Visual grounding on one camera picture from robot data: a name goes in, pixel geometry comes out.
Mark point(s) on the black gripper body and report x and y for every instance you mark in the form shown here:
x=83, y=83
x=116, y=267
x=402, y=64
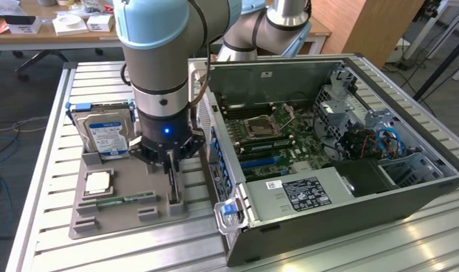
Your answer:
x=164, y=127

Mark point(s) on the NVIDIA graphics card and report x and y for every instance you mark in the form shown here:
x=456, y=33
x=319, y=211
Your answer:
x=173, y=187

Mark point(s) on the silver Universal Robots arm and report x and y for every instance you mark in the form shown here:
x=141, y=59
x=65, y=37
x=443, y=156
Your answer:
x=160, y=71

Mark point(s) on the hard disk with blue caddy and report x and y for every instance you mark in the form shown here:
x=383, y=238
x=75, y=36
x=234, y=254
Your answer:
x=104, y=133

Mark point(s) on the silver CPU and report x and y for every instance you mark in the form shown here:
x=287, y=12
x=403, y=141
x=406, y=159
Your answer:
x=99, y=182

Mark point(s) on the black expansion slot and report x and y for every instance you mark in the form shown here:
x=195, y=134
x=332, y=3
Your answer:
x=255, y=155

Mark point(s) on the CPU socket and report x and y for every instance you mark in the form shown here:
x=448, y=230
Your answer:
x=259, y=126

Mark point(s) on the blue expansion slot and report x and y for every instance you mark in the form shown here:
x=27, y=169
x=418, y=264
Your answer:
x=259, y=163

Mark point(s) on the green RAM stick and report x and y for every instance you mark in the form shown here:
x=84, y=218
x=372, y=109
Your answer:
x=115, y=199
x=267, y=146

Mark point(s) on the grey parts rack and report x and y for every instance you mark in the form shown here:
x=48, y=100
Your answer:
x=131, y=209

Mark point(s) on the blue case latch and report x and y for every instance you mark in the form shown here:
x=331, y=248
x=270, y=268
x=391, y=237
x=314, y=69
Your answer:
x=228, y=208

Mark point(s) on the metal socket cover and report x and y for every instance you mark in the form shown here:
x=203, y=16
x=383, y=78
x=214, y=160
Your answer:
x=286, y=113

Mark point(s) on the green motherboard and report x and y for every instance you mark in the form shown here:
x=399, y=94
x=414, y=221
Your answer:
x=300, y=147

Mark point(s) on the grey power supply unit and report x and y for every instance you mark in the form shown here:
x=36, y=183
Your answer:
x=290, y=198

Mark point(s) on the tall metal disk bay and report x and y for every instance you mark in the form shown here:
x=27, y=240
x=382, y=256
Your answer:
x=335, y=113

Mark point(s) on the black chair base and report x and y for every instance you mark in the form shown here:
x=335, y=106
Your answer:
x=44, y=56

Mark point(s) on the white labelled box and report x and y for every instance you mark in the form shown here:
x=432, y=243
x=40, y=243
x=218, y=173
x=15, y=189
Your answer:
x=99, y=23

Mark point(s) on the white boxes on desk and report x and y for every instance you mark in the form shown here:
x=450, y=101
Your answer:
x=69, y=25

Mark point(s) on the wooden desk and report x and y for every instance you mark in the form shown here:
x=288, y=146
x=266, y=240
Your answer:
x=44, y=39

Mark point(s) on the open grey PC case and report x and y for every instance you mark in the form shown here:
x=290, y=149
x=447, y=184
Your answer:
x=327, y=226

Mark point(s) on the black and white box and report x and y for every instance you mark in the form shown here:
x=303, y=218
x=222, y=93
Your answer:
x=23, y=25

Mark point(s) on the low metal disk bay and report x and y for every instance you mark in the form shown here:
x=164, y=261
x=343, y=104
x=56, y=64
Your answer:
x=410, y=170

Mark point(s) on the white floor unit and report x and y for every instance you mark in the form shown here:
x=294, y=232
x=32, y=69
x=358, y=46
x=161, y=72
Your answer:
x=399, y=51

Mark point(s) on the black tripod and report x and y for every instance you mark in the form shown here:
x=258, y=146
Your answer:
x=440, y=72

